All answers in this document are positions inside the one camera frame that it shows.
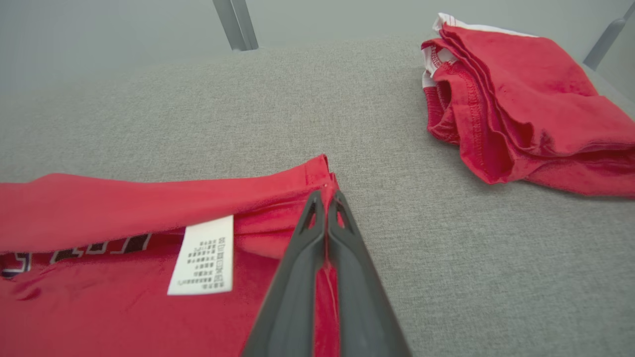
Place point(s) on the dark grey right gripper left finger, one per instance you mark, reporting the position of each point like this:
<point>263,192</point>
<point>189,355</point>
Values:
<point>290,307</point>

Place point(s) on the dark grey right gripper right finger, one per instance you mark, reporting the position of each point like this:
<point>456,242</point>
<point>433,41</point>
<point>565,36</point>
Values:
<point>364,317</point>

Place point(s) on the red jersey with white sleeves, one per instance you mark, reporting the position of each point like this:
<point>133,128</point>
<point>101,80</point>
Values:
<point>99,322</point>

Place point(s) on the red shorts with white stripe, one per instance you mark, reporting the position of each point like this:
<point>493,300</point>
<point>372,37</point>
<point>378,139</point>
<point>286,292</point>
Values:
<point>536,99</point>

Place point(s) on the grey fabric sofa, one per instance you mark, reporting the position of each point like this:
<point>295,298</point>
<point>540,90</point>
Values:
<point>446,248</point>

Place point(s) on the grey metal partition post with latch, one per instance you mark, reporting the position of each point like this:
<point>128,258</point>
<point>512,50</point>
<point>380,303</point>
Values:
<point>603,44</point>

